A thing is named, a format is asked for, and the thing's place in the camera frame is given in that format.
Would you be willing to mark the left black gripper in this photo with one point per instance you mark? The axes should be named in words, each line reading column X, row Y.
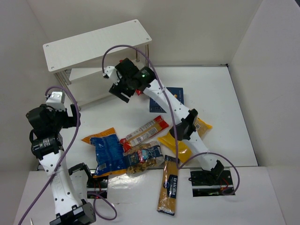
column 73, row 116

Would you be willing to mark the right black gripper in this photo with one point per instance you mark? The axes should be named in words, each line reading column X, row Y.
column 120, row 89

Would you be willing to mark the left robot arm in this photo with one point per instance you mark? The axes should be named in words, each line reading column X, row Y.
column 68, row 186

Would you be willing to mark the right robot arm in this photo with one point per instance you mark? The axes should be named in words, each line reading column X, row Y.
column 183, row 120

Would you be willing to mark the white two-tier shelf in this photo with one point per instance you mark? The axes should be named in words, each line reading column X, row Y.
column 76, row 61

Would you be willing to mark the blue orange pasta bag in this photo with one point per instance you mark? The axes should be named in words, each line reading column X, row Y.
column 109, row 153

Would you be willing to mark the red clear spaghetti bag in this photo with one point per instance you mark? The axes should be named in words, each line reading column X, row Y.
column 144, row 133

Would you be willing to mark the blue Barilla rigatoni box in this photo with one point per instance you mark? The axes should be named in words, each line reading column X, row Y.
column 176, row 91

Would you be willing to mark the clear blue fusilli bag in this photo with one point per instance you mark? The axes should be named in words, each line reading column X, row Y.
column 142, row 157

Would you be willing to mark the yellow macaroni bag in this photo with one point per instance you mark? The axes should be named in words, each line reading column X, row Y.
column 184, row 151

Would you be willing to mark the La Sicilia spaghetti bag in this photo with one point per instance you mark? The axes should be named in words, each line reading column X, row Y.
column 168, row 192

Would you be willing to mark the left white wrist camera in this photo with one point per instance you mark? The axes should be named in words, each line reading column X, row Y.
column 56, row 100

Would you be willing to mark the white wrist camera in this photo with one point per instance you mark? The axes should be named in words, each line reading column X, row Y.
column 56, row 100
column 111, row 73

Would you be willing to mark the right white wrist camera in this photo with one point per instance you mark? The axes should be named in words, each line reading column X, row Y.
column 111, row 73

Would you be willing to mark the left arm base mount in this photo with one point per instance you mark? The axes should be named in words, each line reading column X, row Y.
column 96, row 185

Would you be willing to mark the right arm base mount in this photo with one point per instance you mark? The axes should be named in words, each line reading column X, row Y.
column 202, row 187

